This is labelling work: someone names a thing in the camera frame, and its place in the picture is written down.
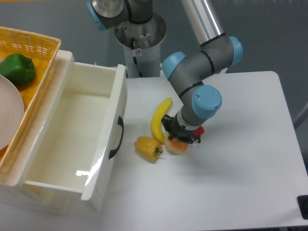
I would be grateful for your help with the yellow bell pepper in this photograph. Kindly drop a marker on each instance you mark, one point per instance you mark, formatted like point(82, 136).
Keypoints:
point(149, 148)

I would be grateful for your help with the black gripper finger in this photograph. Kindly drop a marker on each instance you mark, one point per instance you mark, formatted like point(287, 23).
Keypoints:
point(167, 122)
point(185, 138)

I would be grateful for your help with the yellow banana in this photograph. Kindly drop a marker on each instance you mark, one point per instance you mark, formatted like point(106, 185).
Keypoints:
point(160, 112)

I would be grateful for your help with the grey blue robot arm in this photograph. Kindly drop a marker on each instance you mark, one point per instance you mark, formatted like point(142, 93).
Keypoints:
point(185, 73)

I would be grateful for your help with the black corner table fixture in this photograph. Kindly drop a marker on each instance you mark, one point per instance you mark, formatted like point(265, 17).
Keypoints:
point(303, 206)

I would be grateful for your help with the beige round plate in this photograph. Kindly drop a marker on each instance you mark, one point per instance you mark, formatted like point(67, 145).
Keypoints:
point(11, 111)

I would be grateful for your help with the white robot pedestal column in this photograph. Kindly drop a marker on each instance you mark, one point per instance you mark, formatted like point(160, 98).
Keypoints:
point(142, 46)

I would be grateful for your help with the green bell pepper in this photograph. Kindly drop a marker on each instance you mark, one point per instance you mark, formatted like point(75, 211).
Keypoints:
point(18, 69)

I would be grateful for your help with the white metal mounting bracket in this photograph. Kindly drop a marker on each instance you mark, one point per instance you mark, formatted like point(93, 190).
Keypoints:
point(161, 70)

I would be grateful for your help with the white drawer cabinet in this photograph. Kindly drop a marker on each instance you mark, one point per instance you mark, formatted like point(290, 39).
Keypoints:
point(20, 155)

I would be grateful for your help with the red bell pepper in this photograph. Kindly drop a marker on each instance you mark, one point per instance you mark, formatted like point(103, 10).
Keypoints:
point(198, 133)

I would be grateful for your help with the black drawer handle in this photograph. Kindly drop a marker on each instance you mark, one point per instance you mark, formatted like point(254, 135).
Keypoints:
point(119, 137)

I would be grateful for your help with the white open plastic drawer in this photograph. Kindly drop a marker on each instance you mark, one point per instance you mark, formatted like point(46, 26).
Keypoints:
point(73, 155)

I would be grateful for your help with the round orange white bread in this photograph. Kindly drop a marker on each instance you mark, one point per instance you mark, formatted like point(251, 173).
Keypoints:
point(174, 146)

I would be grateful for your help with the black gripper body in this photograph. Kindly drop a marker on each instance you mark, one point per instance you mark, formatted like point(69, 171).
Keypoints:
point(179, 131)

